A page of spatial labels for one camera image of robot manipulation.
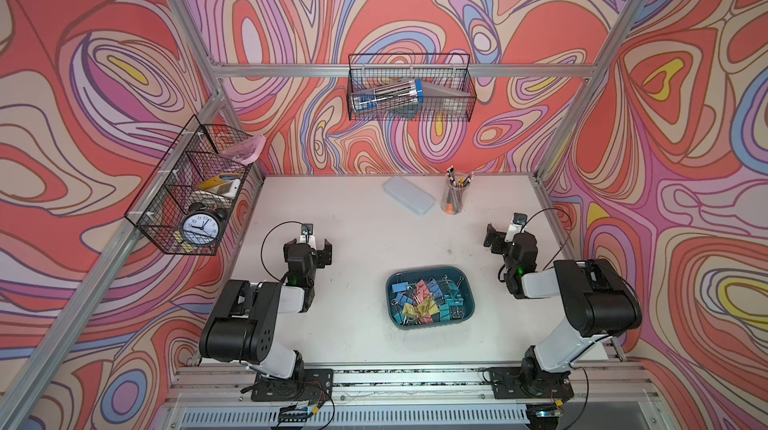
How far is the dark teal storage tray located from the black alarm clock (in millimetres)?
477

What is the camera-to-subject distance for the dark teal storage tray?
84 cm

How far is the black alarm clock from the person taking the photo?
671 millimetres

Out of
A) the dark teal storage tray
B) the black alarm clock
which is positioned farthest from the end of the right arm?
the black alarm clock
